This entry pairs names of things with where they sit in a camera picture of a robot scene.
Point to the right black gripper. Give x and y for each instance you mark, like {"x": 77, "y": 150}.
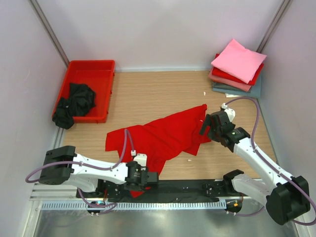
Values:
{"x": 215, "y": 124}

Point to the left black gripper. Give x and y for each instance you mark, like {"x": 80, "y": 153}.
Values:
{"x": 152, "y": 177}

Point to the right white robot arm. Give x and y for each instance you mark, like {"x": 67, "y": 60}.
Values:
{"x": 284, "y": 196}

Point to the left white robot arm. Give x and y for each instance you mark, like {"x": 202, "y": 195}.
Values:
{"x": 68, "y": 167}

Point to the folded white t shirt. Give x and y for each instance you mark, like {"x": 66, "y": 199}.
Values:
{"x": 231, "y": 95}

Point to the folded salmon t shirt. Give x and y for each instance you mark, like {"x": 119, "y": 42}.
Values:
{"x": 241, "y": 86}

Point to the folded grey t shirt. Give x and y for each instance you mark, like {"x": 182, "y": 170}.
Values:
{"x": 254, "y": 91}

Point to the folded pink t shirt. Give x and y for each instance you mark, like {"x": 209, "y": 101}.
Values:
{"x": 235, "y": 48}

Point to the black t shirt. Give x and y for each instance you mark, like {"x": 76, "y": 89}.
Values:
{"x": 80, "y": 101}

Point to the red plastic bin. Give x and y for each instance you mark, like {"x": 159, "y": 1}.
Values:
{"x": 99, "y": 76}

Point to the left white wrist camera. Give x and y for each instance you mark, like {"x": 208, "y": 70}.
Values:
{"x": 140, "y": 158}

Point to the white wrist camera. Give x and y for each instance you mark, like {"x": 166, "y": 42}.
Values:
{"x": 230, "y": 112}
{"x": 140, "y": 158}

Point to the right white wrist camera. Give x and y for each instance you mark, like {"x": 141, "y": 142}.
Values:
{"x": 230, "y": 112}

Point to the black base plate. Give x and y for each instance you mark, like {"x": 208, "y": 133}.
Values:
{"x": 167, "y": 191}

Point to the white slotted cable duct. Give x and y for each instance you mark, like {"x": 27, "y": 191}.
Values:
{"x": 125, "y": 206}

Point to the right aluminium frame post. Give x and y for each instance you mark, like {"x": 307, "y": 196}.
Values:
{"x": 280, "y": 13}

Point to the aluminium frame post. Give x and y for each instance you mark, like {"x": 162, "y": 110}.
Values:
{"x": 49, "y": 30}
{"x": 280, "y": 13}

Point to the left aluminium frame post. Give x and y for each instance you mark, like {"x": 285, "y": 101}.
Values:
{"x": 49, "y": 30}

